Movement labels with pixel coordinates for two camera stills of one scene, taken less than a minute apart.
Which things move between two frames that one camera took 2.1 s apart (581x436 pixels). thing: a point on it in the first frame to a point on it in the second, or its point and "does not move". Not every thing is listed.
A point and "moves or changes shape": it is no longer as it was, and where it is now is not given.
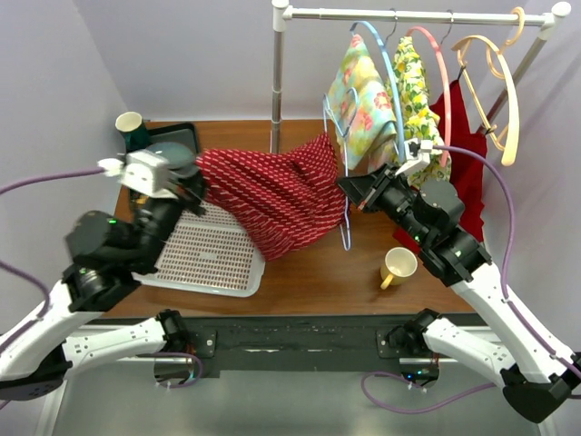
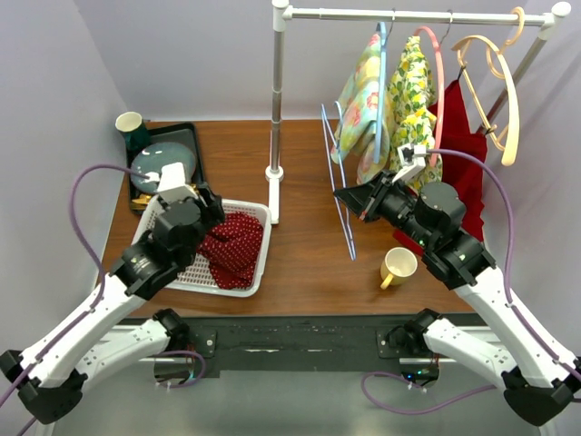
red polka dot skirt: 287,201 to 232,249
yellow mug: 400,262 does not move
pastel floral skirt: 361,104 moves or changes shape
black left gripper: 190,191 to 212,203
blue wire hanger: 346,134 to 335,153
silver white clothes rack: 281,11 does not move
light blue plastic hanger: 401,143 moves or changes shape
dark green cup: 132,125 does not move
